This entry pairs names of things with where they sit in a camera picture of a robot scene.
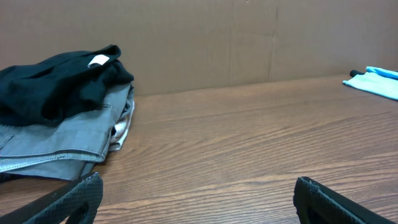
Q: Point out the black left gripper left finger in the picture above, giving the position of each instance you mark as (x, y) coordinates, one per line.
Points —
(74, 203)

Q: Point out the white folded garment under stack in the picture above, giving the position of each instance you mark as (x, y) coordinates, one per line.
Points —
(121, 128)

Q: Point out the black folded garment on stack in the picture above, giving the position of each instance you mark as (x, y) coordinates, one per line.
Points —
(60, 87)

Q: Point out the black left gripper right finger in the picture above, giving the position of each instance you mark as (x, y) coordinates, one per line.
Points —
(317, 204)

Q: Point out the light blue printed t-shirt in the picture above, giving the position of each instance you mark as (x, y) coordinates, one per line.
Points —
(378, 81)

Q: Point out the grey folded shorts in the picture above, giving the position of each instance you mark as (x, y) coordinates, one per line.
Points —
(68, 150)

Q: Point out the black garment at right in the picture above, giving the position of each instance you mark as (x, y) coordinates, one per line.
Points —
(353, 73)

